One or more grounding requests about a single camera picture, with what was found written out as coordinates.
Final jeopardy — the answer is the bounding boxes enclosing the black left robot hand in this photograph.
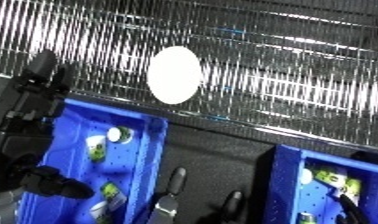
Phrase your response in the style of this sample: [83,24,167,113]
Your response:
[0,49,97,200]

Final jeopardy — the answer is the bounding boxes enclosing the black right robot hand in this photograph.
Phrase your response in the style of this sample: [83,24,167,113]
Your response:
[336,193,373,224]

